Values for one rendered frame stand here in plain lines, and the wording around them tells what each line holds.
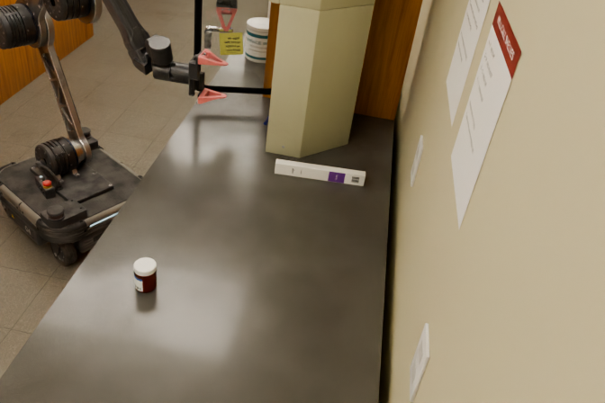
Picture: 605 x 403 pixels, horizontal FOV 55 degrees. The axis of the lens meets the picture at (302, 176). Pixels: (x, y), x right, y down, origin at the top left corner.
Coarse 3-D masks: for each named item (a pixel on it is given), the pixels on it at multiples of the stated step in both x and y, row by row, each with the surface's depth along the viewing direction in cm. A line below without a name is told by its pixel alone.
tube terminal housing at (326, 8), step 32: (288, 0) 155; (320, 0) 154; (352, 0) 160; (288, 32) 160; (320, 32) 160; (352, 32) 167; (288, 64) 165; (320, 64) 166; (352, 64) 174; (288, 96) 171; (320, 96) 173; (352, 96) 181; (288, 128) 177; (320, 128) 180
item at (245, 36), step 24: (216, 0) 183; (240, 0) 184; (264, 0) 185; (216, 24) 188; (240, 24) 189; (264, 24) 190; (216, 48) 192; (240, 48) 193; (264, 48) 194; (216, 72) 197; (240, 72) 198; (264, 72) 199
